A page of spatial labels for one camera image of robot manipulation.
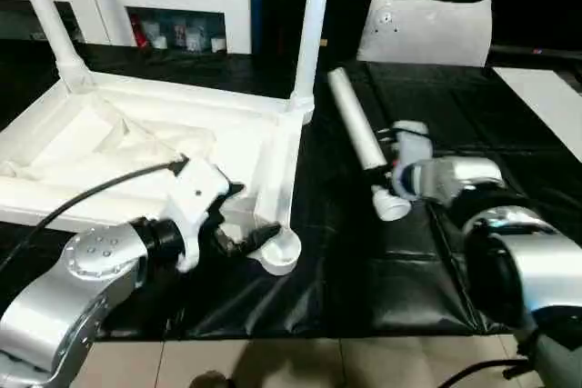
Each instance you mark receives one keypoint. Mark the white plastic table leg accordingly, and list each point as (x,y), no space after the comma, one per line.
(314,20)
(50,15)
(357,124)

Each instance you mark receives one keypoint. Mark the white plastic table top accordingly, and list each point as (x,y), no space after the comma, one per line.
(282,156)

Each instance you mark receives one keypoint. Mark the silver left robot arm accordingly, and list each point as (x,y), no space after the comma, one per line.
(68,279)

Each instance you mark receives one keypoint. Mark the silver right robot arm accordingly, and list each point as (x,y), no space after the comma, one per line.
(536,242)

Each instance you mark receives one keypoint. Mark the white plastic chair shell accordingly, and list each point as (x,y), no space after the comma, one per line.
(432,29)

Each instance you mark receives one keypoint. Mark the small white jar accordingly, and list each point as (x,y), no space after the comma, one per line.
(218,44)
(195,39)
(159,42)

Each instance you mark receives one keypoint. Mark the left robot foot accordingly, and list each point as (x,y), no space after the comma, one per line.
(209,381)

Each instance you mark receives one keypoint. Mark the white side table board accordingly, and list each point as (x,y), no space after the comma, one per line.
(545,92)

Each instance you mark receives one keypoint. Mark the black flat monitor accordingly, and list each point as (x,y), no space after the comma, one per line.
(545,51)

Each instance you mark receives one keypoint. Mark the red packet in cabinet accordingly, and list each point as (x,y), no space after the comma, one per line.
(139,31)

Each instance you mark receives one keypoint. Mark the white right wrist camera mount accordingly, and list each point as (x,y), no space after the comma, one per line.
(414,142)

